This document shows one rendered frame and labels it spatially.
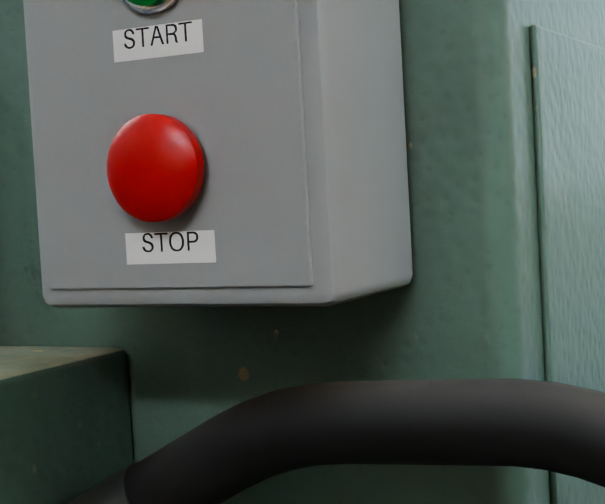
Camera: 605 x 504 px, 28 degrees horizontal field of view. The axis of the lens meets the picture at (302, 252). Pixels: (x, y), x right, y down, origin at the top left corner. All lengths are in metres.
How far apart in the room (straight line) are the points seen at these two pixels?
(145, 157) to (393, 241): 0.08
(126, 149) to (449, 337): 0.11
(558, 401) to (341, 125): 0.09
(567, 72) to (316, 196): 0.14
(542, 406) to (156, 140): 0.13
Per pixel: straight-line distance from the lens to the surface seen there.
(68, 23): 0.36
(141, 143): 0.33
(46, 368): 0.40
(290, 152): 0.32
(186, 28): 0.34
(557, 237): 0.41
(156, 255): 0.34
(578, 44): 0.45
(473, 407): 0.33
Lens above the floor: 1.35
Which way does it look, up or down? 3 degrees down
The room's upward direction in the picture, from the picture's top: 3 degrees counter-clockwise
